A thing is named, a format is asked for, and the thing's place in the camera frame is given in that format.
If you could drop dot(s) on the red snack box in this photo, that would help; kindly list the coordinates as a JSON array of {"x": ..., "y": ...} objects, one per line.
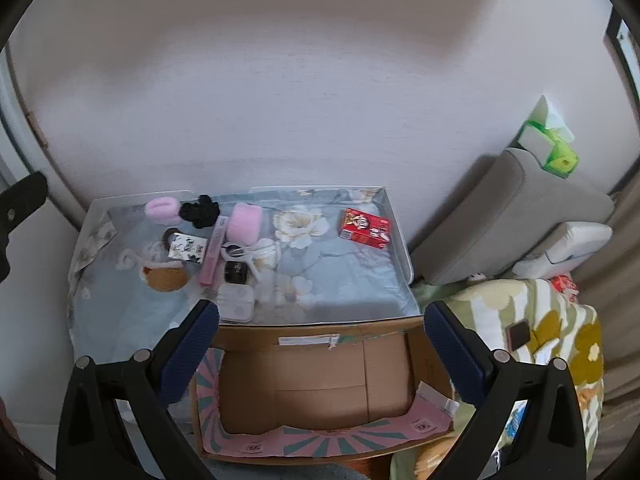
[{"x": 362, "y": 227}]

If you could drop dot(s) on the white door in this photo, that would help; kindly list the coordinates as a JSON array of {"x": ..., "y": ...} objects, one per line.
[{"x": 15, "y": 125}]

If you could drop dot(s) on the grey cushion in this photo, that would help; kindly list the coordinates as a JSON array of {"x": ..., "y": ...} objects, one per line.
[{"x": 510, "y": 210}]

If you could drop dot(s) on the white scissors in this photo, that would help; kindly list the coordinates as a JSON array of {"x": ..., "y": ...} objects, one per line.
[{"x": 252, "y": 267}]

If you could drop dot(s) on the white lens case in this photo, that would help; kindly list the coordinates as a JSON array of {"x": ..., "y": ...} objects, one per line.
[{"x": 235, "y": 302}]

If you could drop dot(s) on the black scrunchie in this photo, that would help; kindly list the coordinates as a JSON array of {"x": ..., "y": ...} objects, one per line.
[{"x": 200, "y": 212}]

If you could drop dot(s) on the beige curtain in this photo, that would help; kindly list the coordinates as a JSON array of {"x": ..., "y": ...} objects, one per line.
[{"x": 617, "y": 285}]

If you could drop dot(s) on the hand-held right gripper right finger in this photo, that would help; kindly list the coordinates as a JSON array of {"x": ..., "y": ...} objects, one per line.
[{"x": 455, "y": 355}]

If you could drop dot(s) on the black and white printed card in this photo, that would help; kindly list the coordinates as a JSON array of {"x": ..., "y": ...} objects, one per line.
[{"x": 187, "y": 249}]

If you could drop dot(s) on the green tissue pack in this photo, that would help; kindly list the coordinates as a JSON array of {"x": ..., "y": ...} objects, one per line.
[{"x": 550, "y": 145}]

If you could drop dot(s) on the pink round container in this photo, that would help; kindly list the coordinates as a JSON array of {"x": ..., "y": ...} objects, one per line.
[{"x": 245, "y": 222}]

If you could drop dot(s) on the long pink box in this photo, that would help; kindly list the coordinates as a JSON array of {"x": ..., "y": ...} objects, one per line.
[{"x": 214, "y": 252}]

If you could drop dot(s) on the blue floral cloth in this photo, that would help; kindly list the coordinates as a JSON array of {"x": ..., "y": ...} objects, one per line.
[{"x": 340, "y": 280}]

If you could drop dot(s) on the white pillow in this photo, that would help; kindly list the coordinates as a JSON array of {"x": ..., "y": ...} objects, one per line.
[{"x": 570, "y": 245}]

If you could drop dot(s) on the light pink scrunchie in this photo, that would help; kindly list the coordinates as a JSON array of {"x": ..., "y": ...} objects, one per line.
[{"x": 162, "y": 209}]

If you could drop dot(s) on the small black jar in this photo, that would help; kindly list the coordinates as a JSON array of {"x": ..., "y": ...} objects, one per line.
[{"x": 235, "y": 272}]

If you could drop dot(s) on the green floral blanket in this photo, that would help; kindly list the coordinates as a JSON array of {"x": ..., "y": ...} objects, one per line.
[{"x": 560, "y": 325}]

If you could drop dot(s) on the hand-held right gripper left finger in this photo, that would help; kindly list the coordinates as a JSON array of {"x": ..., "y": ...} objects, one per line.
[{"x": 192, "y": 350}]

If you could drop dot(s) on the red patterned cloth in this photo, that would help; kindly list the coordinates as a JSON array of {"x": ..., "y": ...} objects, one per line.
[{"x": 566, "y": 286}]

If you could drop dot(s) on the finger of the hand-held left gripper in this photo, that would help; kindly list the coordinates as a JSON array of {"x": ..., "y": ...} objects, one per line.
[{"x": 20, "y": 205}]

